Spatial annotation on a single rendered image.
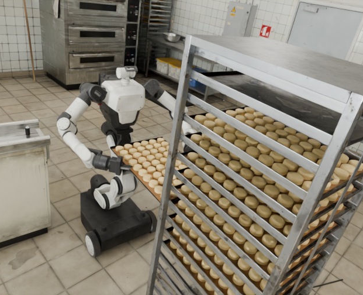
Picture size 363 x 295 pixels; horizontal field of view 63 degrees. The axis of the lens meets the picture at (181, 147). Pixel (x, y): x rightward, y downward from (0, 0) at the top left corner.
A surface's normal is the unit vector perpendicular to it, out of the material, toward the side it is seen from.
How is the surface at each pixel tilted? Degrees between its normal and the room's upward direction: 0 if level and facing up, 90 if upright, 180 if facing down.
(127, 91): 46
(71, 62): 91
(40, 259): 0
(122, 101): 91
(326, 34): 90
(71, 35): 90
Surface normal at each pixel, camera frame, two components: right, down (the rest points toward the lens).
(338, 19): -0.70, 0.24
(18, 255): 0.15, -0.87
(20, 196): 0.60, 0.47
